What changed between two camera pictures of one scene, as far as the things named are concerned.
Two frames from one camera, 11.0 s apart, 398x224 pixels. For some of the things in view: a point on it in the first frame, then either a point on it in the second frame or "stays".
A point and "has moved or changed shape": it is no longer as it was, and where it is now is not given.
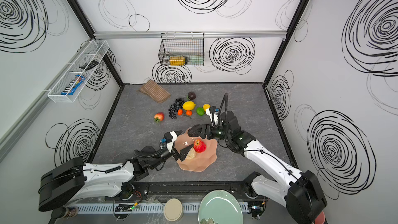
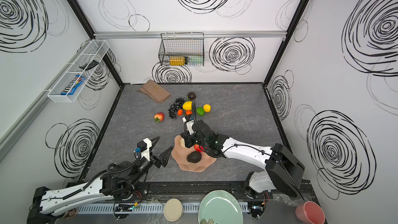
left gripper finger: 178,132 to 154,140
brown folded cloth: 155,92 stays
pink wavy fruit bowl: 201,161 stays
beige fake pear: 191,154 to 182,142
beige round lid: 173,210 stays
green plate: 220,207 stays
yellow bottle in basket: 177,60 stays
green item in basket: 196,59 stays
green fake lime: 200,111 stays
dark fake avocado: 194,132 has moved or changed shape
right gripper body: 207,130 to 193,138
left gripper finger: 184,152 to 164,158
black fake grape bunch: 173,108 stays
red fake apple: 199,145 stays
